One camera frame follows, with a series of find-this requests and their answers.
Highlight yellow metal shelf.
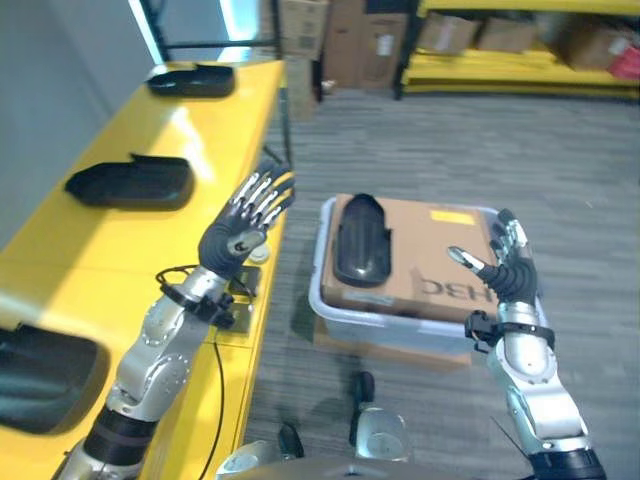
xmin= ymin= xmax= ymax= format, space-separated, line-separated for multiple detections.
xmin=0 ymin=60 xmax=287 ymax=480

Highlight cardboard box on rack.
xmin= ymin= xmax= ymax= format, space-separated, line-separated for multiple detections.
xmin=558 ymin=19 xmax=632 ymax=71
xmin=475 ymin=16 xmax=540 ymax=53
xmin=417 ymin=11 xmax=482 ymax=54

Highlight brown cardboard box with label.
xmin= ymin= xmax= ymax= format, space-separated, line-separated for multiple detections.
xmin=360 ymin=12 xmax=409 ymax=92

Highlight brown cardboard sheet with print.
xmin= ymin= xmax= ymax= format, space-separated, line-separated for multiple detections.
xmin=320 ymin=194 xmax=501 ymax=324

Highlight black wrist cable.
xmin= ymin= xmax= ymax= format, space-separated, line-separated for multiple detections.
xmin=203 ymin=339 xmax=225 ymax=480

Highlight robot left five-finger hand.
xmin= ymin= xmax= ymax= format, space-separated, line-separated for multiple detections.
xmin=198 ymin=160 xmax=297 ymax=279

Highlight translucent plastic box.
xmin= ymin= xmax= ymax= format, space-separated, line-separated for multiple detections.
xmin=308 ymin=195 xmax=547 ymax=357

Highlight robot silver legs and feet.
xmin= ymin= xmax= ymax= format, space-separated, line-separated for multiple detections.
xmin=215 ymin=370 xmax=415 ymax=480

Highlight stacked cardboard box with print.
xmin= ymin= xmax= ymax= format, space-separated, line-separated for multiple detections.
xmin=278 ymin=0 xmax=330 ymax=61

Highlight red bag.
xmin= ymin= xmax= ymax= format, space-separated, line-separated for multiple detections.
xmin=608 ymin=43 xmax=640 ymax=81

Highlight yellow storage rack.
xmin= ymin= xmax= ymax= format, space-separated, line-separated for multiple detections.
xmin=394 ymin=0 xmax=640 ymax=101

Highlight robot right five-finger hand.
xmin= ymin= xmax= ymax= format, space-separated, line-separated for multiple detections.
xmin=447 ymin=208 xmax=540 ymax=305

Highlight black sole-shaped part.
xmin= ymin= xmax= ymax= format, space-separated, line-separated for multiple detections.
xmin=145 ymin=63 xmax=236 ymax=98
xmin=0 ymin=322 xmax=110 ymax=435
xmin=332 ymin=192 xmax=394 ymax=288
xmin=64 ymin=152 xmax=195 ymax=211

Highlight tall brown cardboard box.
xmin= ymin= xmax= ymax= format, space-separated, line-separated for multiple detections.
xmin=322 ymin=0 xmax=369 ymax=90

